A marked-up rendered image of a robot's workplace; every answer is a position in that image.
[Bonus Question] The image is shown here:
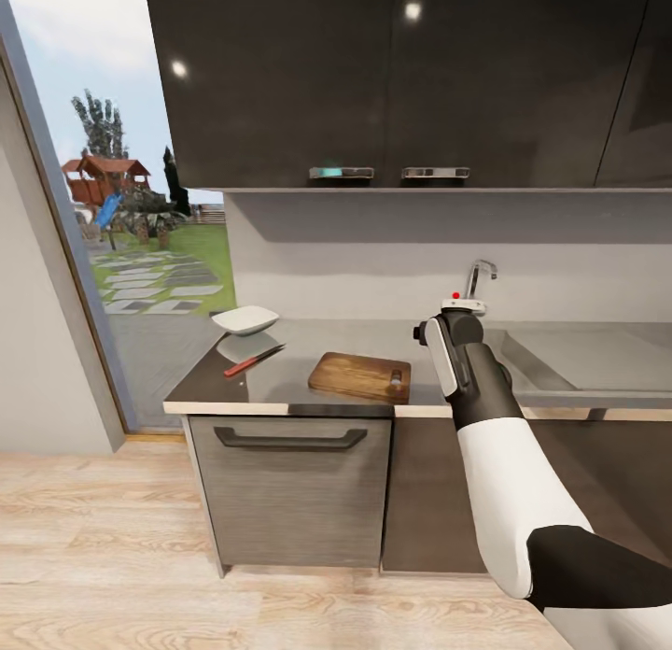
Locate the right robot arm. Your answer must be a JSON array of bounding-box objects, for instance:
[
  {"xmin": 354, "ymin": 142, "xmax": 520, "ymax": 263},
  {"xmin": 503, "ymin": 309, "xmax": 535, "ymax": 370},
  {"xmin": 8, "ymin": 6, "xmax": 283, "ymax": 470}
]
[{"xmin": 413, "ymin": 296, "xmax": 672, "ymax": 650}]

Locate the cutting board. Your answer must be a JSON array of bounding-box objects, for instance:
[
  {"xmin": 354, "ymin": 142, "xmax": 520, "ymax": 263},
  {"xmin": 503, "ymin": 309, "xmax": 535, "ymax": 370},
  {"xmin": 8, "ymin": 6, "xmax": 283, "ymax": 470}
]
[{"xmin": 308, "ymin": 352, "xmax": 412, "ymax": 403}]

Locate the parer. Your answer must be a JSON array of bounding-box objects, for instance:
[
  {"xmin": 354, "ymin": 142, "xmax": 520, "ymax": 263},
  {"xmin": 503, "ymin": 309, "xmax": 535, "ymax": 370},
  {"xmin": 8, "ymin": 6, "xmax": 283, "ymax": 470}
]
[{"xmin": 224, "ymin": 344, "xmax": 286, "ymax": 377}]

